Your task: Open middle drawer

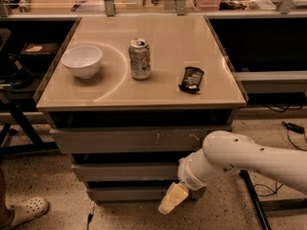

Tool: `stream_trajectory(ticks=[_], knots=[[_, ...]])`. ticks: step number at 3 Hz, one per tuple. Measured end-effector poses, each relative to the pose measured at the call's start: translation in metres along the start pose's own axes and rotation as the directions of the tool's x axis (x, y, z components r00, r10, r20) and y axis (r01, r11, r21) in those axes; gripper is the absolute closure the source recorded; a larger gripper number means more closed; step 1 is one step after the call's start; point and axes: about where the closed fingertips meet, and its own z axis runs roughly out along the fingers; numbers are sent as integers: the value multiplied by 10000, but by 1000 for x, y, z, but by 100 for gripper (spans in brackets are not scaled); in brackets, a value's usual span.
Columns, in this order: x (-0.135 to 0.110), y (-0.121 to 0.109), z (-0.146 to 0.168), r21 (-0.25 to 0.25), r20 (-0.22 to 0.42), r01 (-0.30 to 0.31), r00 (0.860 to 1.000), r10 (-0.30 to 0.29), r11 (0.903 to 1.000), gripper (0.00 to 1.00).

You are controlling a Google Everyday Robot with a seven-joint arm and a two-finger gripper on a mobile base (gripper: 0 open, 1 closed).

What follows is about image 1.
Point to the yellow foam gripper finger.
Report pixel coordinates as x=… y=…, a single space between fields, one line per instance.
x=176 y=193

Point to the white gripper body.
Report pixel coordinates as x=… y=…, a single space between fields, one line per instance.
x=188 y=174

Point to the grey drawer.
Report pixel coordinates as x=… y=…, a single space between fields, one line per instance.
x=126 y=171
x=131 y=139
x=127 y=193

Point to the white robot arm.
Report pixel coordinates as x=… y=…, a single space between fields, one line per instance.
x=223 y=152

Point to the grey top drawer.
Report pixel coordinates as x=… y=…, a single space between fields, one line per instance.
x=131 y=139

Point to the grey bottom drawer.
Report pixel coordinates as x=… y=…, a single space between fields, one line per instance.
x=127 y=193

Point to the grey drawer cabinet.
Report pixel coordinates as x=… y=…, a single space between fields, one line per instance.
x=113 y=98

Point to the black snack bar wrapper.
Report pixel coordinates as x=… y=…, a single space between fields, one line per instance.
x=191 y=80

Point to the black power adapter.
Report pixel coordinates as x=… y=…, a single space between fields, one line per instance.
x=294 y=127

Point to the crushed soda can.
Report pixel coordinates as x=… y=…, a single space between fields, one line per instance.
x=140 y=62

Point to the white ceramic bowl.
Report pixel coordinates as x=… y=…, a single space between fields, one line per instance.
x=82 y=61

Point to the white clog shoe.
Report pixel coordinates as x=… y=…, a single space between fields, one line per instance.
x=14 y=215

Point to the black stand left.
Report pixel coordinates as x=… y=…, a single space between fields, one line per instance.
x=37 y=145

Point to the black box on shelf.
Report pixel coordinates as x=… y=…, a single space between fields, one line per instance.
x=39 y=51

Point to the black metal floor frame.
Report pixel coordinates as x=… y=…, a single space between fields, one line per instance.
x=288 y=206

